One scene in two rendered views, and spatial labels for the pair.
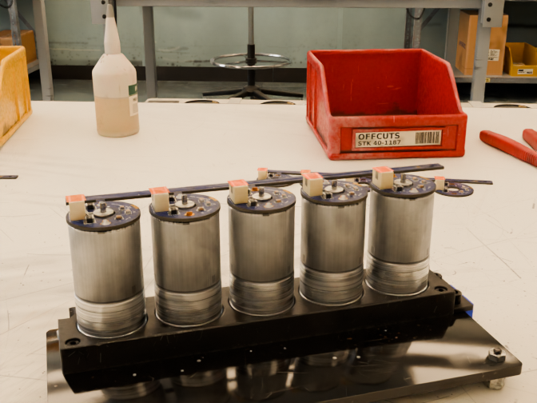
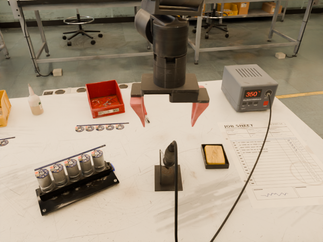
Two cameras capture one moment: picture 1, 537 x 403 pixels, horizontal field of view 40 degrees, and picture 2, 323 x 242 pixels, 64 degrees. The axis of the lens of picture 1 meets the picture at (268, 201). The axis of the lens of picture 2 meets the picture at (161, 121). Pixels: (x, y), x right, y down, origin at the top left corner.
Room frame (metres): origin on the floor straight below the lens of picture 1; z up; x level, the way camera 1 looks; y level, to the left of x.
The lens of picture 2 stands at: (-0.17, -0.08, 1.19)
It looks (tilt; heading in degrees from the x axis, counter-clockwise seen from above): 35 degrees down; 345
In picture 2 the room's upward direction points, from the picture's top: straight up
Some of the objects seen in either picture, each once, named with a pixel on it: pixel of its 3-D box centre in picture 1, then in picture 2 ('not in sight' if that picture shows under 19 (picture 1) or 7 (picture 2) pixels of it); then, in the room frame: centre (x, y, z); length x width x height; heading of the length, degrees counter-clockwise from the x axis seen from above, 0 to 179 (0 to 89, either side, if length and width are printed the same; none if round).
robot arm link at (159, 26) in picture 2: not in sight; (168, 35); (0.24, -0.20, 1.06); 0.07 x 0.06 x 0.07; 9
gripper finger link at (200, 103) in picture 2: not in sight; (186, 105); (0.23, -0.24, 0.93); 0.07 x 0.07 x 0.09; 77
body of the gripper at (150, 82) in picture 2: not in sight; (169, 71); (0.24, -0.20, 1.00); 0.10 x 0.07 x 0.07; 77
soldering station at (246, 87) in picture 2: not in sight; (246, 87); (0.48, -0.53, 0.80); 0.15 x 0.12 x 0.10; 173
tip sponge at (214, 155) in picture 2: not in sight; (214, 155); (0.25, -0.32, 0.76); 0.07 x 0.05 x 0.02; 167
